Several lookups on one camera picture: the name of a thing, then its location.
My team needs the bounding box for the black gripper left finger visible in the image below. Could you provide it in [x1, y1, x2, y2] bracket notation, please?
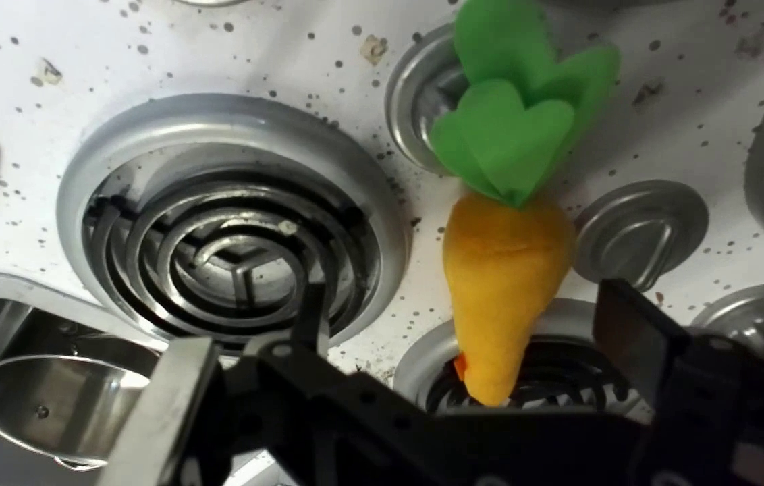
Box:
[96, 337, 218, 486]

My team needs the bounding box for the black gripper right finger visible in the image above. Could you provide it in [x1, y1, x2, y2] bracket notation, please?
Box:
[594, 282, 747, 486]

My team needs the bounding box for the silver metal bowl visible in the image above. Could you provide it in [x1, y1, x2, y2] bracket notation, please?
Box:
[0, 353, 150, 469]

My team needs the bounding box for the silver stove knob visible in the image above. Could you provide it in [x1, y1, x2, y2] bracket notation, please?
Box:
[576, 182, 711, 291]
[384, 25, 466, 176]

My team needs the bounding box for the toy kitchen sink basin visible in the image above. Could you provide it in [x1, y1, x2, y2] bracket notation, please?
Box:
[0, 274, 167, 486]

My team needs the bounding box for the black coil stove burner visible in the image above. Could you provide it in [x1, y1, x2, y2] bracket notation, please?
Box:
[57, 95, 409, 352]

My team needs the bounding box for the orange carrot plush toy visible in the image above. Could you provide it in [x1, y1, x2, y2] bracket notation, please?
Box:
[428, 0, 621, 407]

